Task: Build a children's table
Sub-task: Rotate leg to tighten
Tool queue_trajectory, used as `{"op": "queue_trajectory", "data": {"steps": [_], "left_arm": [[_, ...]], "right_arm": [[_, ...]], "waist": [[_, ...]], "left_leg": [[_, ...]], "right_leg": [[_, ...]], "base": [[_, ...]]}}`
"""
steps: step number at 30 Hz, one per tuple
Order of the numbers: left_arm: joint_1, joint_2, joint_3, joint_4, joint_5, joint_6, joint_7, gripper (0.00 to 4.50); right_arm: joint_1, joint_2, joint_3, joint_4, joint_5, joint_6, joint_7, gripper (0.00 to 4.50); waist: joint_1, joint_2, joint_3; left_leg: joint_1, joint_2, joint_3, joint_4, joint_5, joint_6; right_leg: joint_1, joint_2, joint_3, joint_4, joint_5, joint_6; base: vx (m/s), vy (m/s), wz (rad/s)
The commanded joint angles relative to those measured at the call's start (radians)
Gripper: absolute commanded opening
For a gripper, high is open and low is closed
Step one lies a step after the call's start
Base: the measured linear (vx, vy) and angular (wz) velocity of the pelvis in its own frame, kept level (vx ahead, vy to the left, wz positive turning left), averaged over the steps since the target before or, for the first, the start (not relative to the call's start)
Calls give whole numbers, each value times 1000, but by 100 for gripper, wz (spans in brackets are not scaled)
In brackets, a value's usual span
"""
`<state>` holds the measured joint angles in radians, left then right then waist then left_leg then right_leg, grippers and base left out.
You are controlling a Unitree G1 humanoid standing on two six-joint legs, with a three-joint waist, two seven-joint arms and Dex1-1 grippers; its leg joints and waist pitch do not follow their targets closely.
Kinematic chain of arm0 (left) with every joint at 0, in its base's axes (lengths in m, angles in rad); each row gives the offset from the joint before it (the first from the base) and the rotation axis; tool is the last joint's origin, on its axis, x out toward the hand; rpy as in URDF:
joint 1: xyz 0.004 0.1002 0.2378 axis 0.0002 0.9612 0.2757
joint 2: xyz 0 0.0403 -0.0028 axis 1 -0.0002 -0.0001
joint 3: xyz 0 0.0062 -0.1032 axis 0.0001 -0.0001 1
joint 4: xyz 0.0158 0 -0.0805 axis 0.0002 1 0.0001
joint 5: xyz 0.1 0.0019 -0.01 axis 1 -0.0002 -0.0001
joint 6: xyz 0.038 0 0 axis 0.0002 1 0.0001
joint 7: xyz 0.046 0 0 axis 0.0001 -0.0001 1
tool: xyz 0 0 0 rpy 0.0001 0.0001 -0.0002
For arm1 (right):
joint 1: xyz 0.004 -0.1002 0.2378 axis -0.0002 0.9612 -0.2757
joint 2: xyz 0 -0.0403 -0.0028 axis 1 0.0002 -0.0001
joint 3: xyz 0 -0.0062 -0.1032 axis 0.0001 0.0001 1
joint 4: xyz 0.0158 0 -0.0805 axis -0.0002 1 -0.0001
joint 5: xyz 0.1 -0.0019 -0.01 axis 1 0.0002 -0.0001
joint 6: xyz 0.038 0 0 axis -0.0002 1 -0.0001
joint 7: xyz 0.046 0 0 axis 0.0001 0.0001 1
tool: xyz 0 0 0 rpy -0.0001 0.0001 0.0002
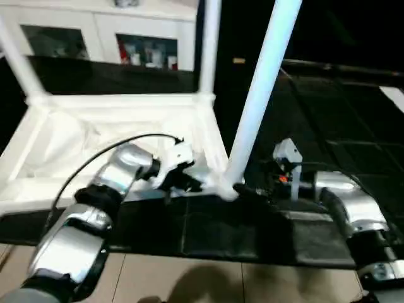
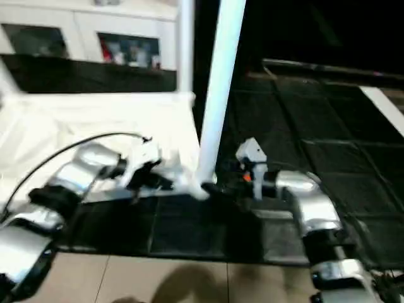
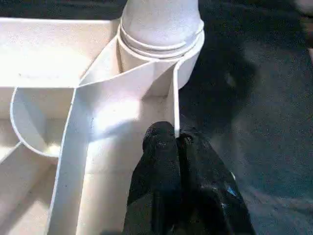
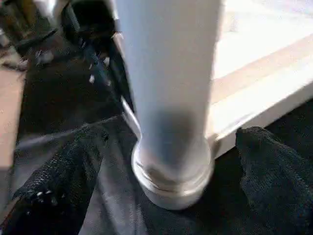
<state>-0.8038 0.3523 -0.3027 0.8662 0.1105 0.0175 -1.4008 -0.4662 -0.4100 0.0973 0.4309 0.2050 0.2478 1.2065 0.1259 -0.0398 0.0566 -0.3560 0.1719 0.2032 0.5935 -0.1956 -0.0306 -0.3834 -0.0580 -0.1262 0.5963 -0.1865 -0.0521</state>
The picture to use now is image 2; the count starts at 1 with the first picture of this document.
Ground white plastic table top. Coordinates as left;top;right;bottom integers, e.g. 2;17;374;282
0;90;214;201

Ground white plastic table leg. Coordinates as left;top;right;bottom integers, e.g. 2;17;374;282
0;60;23;102
193;0;247;187
176;0;197;97

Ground black mat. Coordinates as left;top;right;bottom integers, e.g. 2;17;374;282
0;54;404;266

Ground white flat strip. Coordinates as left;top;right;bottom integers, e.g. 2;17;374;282
360;86;404;138

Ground white glass-door cabinet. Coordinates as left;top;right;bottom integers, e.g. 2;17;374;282
0;0;180;71

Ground black cabinet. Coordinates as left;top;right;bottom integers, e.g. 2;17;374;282
175;0;404;73

